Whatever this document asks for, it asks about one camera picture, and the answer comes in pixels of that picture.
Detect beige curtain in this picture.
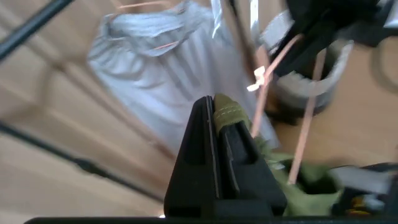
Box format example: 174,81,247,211
0,0,287,218

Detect pale grey shorts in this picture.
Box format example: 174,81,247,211
86,0,280,153

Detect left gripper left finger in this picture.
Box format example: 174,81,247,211
164,95,221,218

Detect white laundry basket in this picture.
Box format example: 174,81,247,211
257,9,355,125

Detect black clothes rack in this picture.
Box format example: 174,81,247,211
0,0,259,203

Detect green garment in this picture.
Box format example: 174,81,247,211
213,93,345,217

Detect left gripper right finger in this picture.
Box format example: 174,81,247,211
218,120,288,218

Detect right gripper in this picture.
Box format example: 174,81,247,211
284,0,398,49

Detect pink clothes hanger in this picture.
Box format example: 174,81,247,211
117,0,182,51
247,33,327,186

